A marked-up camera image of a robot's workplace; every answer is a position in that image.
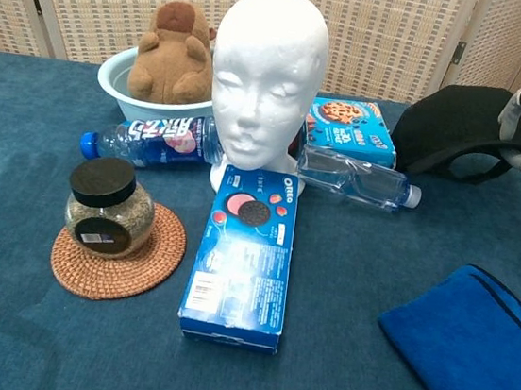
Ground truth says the blue label drink bottle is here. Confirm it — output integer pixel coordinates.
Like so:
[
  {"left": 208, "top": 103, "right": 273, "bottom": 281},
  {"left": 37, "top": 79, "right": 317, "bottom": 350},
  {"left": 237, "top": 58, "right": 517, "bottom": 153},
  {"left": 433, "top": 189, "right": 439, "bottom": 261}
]
[{"left": 77, "top": 100, "right": 228, "bottom": 178}]

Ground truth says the white foam mannequin head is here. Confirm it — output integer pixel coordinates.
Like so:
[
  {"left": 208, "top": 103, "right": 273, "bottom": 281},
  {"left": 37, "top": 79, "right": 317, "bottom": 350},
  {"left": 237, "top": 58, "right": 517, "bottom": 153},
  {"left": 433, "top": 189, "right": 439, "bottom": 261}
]
[{"left": 197, "top": 0, "right": 337, "bottom": 197}]

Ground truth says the glass jar with black lid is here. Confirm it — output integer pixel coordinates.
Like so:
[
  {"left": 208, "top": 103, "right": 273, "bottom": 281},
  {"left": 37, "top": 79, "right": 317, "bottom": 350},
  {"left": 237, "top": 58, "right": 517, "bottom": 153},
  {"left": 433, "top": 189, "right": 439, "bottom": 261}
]
[{"left": 59, "top": 151, "right": 162, "bottom": 265}]

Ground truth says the brown capybara plush toy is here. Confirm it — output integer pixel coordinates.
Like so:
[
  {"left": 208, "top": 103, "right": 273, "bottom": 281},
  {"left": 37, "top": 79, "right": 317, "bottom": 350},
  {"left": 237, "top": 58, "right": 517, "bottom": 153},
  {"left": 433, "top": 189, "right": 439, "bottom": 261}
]
[{"left": 124, "top": 0, "right": 224, "bottom": 110}]

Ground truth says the light blue plastic basin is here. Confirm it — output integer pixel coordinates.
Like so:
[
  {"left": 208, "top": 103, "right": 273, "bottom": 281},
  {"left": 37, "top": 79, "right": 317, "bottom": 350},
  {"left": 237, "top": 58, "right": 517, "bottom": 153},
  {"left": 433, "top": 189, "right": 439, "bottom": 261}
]
[{"left": 92, "top": 35, "right": 222, "bottom": 132}]

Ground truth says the black baseball cap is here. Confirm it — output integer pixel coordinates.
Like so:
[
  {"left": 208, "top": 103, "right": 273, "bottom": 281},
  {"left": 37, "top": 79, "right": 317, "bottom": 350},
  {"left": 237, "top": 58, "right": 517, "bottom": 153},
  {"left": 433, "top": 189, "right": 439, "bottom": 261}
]
[{"left": 385, "top": 75, "right": 521, "bottom": 191}]

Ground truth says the round woven rattan coaster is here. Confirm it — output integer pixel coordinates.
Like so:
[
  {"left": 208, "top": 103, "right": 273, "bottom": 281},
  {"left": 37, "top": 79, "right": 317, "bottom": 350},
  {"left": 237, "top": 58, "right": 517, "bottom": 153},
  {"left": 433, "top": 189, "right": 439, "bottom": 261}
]
[{"left": 46, "top": 190, "right": 193, "bottom": 312}]

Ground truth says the blue chocolate chip cookie box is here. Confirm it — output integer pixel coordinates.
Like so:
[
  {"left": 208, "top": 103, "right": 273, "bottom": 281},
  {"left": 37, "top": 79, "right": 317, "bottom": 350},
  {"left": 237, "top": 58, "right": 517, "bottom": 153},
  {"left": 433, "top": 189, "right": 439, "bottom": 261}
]
[{"left": 300, "top": 93, "right": 405, "bottom": 171}]

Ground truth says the blue tissue pack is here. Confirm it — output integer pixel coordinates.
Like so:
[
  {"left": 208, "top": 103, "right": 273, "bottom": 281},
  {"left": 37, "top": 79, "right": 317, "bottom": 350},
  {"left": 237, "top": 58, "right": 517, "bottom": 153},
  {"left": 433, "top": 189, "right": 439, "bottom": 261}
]
[{"left": 174, "top": 160, "right": 303, "bottom": 355}]

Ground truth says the clear plastic water bottle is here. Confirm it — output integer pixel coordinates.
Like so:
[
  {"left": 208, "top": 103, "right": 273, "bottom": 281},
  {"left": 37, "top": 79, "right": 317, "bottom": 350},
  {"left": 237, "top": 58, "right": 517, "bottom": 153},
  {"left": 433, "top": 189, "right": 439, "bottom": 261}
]
[{"left": 292, "top": 142, "right": 427, "bottom": 216}]

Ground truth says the blue carpet table cover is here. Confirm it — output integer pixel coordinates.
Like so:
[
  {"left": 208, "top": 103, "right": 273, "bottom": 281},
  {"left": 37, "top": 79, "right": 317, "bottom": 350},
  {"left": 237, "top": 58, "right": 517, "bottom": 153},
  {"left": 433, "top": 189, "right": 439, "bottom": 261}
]
[{"left": 0, "top": 51, "right": 521, "bottom": 390}]

